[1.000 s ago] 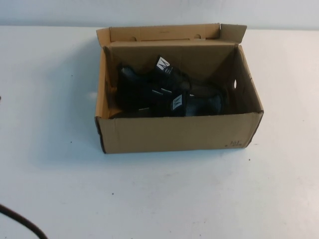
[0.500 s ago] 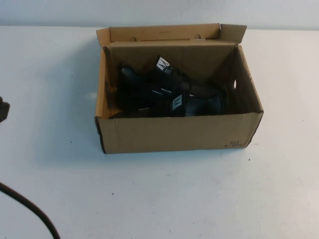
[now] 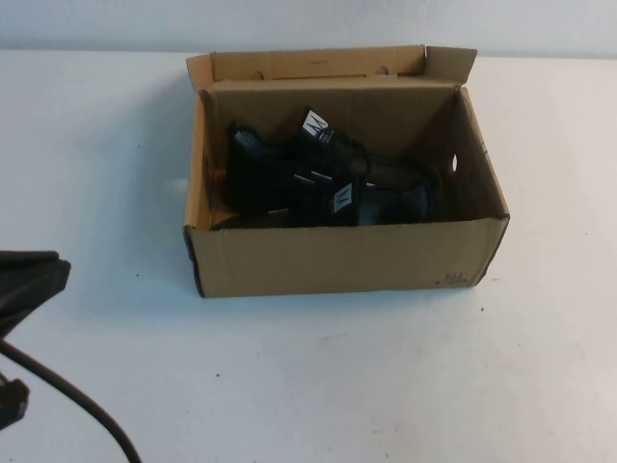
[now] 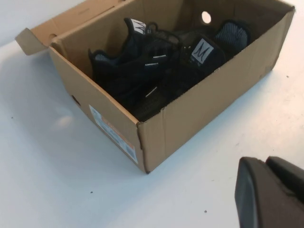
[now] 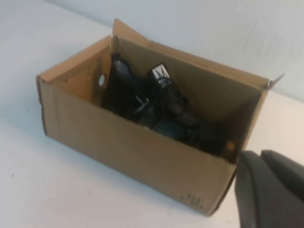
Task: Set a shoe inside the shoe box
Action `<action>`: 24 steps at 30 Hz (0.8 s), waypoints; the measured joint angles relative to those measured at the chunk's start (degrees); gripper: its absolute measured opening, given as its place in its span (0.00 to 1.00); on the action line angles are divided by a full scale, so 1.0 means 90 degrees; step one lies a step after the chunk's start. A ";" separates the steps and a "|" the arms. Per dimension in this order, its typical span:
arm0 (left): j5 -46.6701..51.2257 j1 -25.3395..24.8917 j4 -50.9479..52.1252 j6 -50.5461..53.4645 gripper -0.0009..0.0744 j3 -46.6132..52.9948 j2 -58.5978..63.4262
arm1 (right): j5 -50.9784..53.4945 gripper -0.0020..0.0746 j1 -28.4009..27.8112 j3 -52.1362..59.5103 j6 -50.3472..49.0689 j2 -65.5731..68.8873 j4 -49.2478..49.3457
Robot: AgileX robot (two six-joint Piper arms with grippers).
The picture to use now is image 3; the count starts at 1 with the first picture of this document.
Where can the black mesh sneaker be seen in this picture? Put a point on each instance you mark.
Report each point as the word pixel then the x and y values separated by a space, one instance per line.
pixel 385 202
pixel 260 159

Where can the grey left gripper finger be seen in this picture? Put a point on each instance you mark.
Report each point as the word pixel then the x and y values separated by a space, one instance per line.
pixel 29 257
pixel 34 289

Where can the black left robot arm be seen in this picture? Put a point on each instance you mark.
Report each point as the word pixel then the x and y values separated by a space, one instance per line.
pixel 12 405

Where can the brown cardboard shoe box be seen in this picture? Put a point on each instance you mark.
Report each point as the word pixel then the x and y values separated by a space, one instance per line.
pixel 337 260

